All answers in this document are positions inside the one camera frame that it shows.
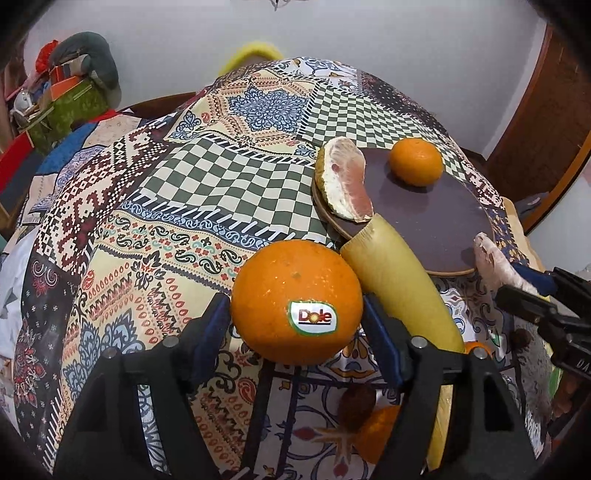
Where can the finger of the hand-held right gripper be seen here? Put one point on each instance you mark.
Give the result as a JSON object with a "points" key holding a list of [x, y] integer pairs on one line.
{"points": [[538, 279], [521, 300]]}

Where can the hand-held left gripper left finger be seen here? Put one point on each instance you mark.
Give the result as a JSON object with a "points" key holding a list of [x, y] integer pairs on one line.
{"points": [[213, 325]]}

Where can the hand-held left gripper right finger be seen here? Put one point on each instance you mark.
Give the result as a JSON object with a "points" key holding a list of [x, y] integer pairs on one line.
{"points": [[382, 337]]}

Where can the peeled pomelo segment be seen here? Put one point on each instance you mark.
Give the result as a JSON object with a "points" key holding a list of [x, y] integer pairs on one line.
{"points": [[496, 261]]}

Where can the large orange with sticker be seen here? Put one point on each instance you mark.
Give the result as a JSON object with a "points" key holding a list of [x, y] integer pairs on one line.
{"points": [[286, 286]]}

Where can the brown round fruit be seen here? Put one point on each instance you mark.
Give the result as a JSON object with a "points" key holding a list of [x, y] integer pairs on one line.
{"points": [[524, 340], [358, 404]]}

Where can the yellow banana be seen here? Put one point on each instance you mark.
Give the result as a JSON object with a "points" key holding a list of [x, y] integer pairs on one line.
{"points": [[392, 272]]}

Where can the small orange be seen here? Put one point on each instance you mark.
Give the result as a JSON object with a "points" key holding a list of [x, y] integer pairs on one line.
{"points": [[478, 349], [415, 161], [378, 436]]}

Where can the round dark wooden board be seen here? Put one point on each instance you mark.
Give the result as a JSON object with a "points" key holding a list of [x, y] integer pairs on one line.
{"points": [[425, 221]]}

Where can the patchwork printed tablecloth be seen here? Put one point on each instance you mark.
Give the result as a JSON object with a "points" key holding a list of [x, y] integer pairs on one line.
{"points": [[184, 184]]}

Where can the brown wooden door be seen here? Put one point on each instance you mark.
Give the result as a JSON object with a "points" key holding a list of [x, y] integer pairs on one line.
{"points": [[540, 129]]}

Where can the peeled pomelo wedge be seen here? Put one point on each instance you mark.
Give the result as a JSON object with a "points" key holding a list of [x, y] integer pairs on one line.
{"points": [[348, 177]]}

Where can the green patterned box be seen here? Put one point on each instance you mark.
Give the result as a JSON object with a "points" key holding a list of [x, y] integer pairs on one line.
{"points": [[69, 113]]}

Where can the yellow plush object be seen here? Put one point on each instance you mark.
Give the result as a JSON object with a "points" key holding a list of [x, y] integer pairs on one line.
{"points": [[251, 53]]}

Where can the orange cardboard box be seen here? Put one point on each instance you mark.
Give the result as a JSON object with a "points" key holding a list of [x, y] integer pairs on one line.
{"points": [[64, 83]]}

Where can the grey cushion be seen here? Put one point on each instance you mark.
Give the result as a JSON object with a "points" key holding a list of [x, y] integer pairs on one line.
{"points": [[87, 53]]}

